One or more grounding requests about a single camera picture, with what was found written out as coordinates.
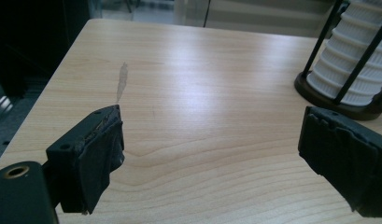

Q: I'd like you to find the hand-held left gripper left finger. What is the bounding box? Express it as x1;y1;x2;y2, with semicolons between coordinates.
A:
46;105;126;216

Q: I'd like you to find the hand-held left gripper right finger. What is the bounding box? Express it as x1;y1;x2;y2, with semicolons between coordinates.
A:
298;105;382;218

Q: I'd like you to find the dark brown cup holder rack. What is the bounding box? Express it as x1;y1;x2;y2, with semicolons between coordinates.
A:
293;0;382;121

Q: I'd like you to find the stack of white paper cups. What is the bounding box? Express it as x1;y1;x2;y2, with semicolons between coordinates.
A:
305;0;382;106

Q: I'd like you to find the grey tape mark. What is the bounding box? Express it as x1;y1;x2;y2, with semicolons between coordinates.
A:
116;61;129;104

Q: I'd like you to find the black cabinet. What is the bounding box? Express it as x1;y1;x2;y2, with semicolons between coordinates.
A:
0;0;91;98

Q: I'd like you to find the black hanging cable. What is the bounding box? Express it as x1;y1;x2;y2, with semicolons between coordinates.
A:
203;0;212;28

